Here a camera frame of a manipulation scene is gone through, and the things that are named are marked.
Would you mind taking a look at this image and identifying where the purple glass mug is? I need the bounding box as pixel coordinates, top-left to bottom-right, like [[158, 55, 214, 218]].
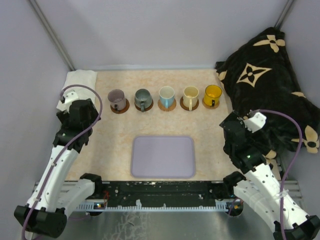
[[107, 89, 126, 111]]

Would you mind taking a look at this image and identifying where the yellow glass mug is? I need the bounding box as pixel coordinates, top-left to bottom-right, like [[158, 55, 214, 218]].
[[203, 85, 222, 106]]

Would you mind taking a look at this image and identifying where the grey-green ceramic mug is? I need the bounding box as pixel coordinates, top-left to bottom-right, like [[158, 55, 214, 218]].
[[134, 88, 153, 112]]

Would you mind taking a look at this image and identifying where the cream ceramic mug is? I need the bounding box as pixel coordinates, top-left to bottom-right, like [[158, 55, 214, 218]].
[[183, 86, 199, 111]]

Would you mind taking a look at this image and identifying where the white and blue mug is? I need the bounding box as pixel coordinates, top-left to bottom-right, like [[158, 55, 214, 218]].
[[159, 86, 175, 109]]

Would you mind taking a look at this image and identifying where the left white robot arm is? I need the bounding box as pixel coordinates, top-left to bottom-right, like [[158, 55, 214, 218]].
[[14, 98, 104, 238]]

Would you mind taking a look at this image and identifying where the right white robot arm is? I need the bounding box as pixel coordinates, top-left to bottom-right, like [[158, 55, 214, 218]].
[[220, 110, 320, 240]]

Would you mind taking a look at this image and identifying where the leftmost brown wooden coaster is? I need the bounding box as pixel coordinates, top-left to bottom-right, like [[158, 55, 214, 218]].
[[110, 99, 130, 114]]

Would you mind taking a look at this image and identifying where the brown wooden coaster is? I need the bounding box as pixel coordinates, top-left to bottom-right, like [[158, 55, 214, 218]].
[[134, 100, 154, 112], [110, 99, 130, 114]]

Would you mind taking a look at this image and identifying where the rightmost woven rattan coaster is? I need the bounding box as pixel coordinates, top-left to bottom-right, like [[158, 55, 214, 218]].
[[202, 98, 220, 110]]

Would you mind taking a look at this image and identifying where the woven rattan coaster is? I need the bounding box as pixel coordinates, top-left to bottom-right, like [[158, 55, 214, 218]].
[[202, 98, 220, 110], [157, 99, 177, 112]]

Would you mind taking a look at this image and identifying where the middle woven rattan coaster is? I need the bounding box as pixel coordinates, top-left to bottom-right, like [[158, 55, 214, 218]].
[[157, 99, 177, 112]]

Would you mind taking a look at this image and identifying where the white folded cloth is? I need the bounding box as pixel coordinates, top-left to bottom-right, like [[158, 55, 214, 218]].
[[63, 69, 98, 103]]

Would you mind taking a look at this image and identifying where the black floral blanket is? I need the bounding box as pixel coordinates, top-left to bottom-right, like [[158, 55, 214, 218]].
[[215, 27, 320, 154]]

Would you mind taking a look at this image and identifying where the lavender plastic tray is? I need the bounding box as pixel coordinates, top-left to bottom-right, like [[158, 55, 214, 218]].
[[130, 135, 196, 179]]

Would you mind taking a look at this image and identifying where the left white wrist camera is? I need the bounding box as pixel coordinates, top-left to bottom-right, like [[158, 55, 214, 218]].
[[60, 90, 79, 105]]

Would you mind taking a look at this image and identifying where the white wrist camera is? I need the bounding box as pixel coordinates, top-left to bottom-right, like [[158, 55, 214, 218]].
[[243, 112, 267, 133], [60, 90, 79, 105]]

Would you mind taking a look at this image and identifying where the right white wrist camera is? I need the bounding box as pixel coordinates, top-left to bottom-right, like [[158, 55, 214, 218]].
[[243, 112, 267, 133]]

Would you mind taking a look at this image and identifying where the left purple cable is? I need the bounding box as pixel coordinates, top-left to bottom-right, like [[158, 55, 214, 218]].
[[20, 84, 104, 240]]

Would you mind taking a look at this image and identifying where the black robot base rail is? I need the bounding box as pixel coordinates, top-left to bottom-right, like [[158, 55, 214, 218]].
[[75, 181, 244, 217]]

